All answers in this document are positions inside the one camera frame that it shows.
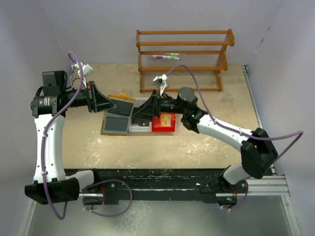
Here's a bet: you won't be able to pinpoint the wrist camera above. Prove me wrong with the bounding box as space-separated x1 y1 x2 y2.
71 62 93 87
153 74 168 95

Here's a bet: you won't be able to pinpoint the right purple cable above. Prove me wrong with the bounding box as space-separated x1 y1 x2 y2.
164 64 304 163

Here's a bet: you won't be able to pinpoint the red plastic bin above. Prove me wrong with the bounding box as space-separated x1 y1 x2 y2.
152 113 176 132

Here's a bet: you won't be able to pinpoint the white plastic bin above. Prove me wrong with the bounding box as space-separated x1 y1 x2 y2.
128 98 152 133

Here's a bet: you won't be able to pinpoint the wooden shelf rack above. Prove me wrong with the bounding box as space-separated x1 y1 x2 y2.
136 29 235 92

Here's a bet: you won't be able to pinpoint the orange card in bin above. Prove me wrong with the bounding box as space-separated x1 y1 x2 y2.
160 114 172 127

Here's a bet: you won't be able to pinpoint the orange leather card holder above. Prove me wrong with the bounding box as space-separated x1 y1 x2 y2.
100 93 135 136

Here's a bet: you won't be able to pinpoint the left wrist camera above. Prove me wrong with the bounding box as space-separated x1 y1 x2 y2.
71 62 93 87

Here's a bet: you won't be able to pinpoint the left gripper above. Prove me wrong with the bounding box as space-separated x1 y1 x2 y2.
62 81 117 112

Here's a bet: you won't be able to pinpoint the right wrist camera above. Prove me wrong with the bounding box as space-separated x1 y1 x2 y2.
153 74 168 95

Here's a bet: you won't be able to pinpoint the black cards in bin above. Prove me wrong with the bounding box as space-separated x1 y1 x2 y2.
132 119 150 127

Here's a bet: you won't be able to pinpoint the black card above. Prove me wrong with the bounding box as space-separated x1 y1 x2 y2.
108 98 133 116

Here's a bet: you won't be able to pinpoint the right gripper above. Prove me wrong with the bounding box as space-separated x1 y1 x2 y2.
132 89 187 122

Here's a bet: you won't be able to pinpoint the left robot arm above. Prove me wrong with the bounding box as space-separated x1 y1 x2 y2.
24 71 116 205

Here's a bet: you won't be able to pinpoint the markers on shelf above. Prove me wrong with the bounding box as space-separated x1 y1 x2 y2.
147 53 185 61

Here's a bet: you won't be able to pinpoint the purple cable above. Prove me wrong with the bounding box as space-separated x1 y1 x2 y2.
41 51 84 220
164 64 304 163

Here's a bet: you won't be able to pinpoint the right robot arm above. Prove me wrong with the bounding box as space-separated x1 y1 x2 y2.
132 87 278 192

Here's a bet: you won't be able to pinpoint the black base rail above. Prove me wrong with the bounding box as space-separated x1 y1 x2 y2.
79 169 248 205

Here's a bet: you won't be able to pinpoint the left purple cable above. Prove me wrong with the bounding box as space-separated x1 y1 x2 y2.
41 51 84 220

